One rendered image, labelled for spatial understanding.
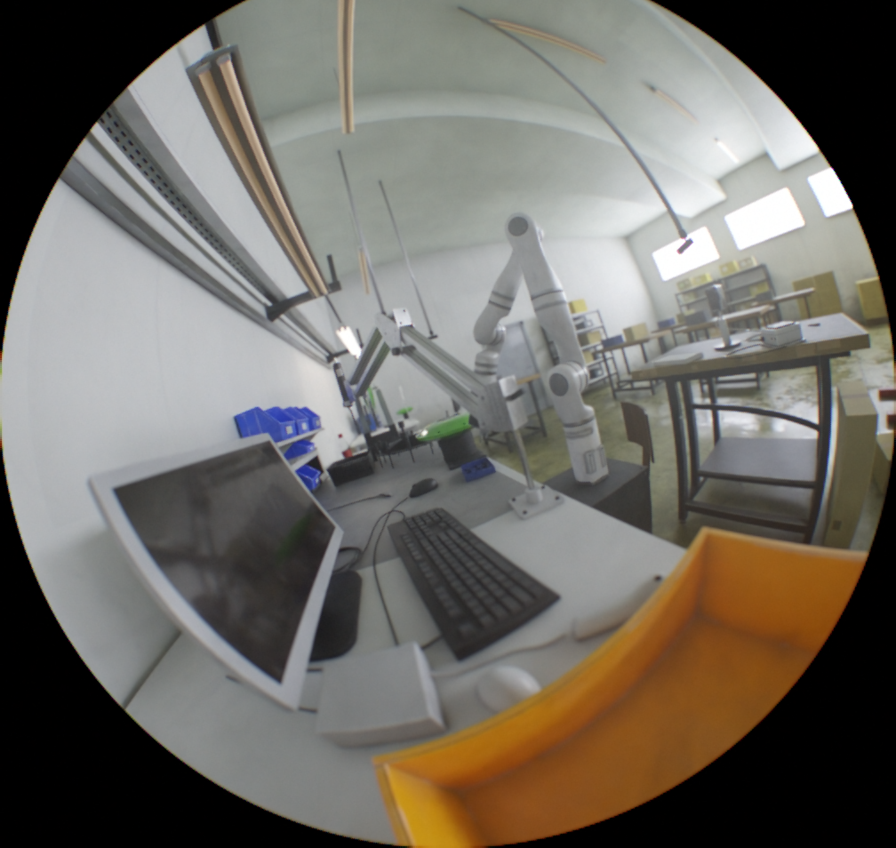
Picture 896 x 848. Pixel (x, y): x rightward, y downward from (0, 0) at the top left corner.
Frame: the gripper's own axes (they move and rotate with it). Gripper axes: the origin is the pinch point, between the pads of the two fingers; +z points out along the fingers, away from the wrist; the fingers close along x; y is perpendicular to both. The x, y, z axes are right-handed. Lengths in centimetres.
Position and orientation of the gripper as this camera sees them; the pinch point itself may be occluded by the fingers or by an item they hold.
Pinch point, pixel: (483, 443)
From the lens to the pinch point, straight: 91.7
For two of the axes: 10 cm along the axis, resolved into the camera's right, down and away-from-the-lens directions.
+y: -8.6, -2.2, 4.6
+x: -5.1, 2.1, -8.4
